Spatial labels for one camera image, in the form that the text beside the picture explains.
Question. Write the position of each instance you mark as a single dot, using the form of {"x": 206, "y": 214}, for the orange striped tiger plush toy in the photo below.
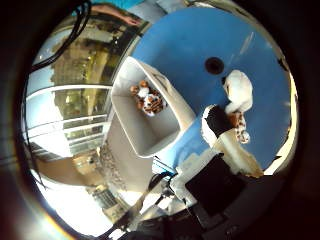
{"x": 148, "y": 100}

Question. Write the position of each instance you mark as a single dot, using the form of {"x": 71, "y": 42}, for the white plastic container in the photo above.
{"x": 150, "y": 133}

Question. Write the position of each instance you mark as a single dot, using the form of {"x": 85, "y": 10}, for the dark round table hole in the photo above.
{"x": 214, "y": 65}

